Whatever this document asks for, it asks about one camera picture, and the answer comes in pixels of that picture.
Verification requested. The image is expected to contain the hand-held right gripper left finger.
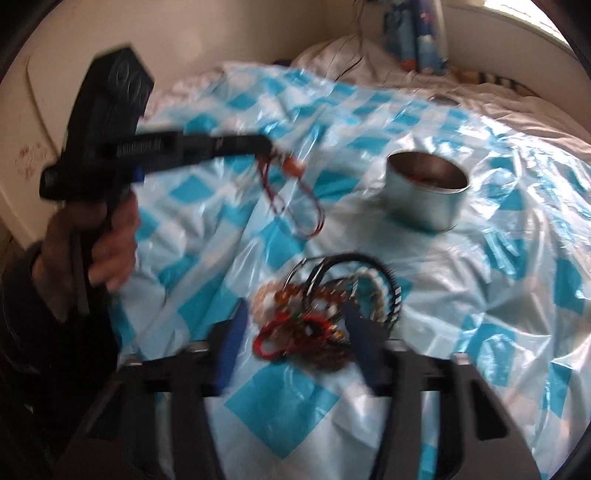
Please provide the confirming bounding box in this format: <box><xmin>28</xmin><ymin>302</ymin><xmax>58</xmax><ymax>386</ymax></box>
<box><xmin>55</xmin><ymin>299</ymin><xmax>251</xmax><ymax>480</ymax></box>

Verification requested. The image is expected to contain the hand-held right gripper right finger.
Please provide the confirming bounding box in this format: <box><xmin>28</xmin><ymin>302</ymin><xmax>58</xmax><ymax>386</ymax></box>
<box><xmin>344</xmin><ymin>302</ymin><xmax>542</xmax><ymax>480</ymax></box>

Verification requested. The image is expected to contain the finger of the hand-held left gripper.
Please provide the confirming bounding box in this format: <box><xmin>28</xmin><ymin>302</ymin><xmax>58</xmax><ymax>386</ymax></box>
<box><xmin>179</xmin><ymin>131</ymin><xmax>274</xmax><ymax>163</ymax></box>

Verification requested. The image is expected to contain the pile of bracelets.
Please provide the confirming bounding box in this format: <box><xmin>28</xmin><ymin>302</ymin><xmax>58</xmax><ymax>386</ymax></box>
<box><xmin>252</xmin><ymin>253</ymin><xmax>403</xmax><ymax>373</ymax></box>

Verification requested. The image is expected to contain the red string necklace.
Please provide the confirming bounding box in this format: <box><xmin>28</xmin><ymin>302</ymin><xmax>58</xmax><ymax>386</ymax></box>
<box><xmin>231</xmin><ymin>148</ymin><xmax>327</xmax><ymax>239</ymax></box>

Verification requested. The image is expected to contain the round metal tin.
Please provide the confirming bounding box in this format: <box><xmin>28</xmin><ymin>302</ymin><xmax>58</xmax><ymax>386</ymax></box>
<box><xmin>382</xmin><ymin>151</ymin><xmax>470</xmax><ymax>232</ymax></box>

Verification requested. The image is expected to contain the person's left forearm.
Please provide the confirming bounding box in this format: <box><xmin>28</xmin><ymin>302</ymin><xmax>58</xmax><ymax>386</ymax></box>
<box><xmin>0</xmin><ymin>244</ymin><xmax>122</xmax><ymax>467</ymax></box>

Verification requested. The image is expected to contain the person's left hand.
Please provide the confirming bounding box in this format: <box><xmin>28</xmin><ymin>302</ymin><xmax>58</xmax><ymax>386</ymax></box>
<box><xmin>42</xmin><ymin>194</ymin><xmax>142</xmax><ymax>320</ymax></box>

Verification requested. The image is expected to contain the white rounded board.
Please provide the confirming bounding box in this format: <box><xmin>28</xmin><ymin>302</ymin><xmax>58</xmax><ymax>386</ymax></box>
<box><xmin>25</xmin><ymin>45</ymin><xmax>100</xmax><ymax>188</ymax></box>

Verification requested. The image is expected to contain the blue white checkered plastic sheet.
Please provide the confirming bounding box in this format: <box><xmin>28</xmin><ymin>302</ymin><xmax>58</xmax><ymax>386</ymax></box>
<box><xmin>111</xmin><ymin>62</ymin><xmax>591</xmax><ymax>480</ymax></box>

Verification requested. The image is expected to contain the white duvet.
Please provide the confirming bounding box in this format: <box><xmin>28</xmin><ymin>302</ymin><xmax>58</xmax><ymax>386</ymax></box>
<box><xmin>148</xmin><ymin>37</ymin><xmax>591</xmax><ymax>153</ymax></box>

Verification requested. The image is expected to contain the striped cloth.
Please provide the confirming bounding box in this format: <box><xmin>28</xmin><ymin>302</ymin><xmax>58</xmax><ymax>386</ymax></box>
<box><xmin>450</xmin><ymin>67</ymin><xmax>541</xmax><ymax>99</ymax></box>

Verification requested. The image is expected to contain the black cable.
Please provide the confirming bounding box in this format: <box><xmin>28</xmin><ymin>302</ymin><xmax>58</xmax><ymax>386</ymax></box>
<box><xmin>335</xmin><ymin>0</ymin><xmax>371</xmax><ymax>84</ymax></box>

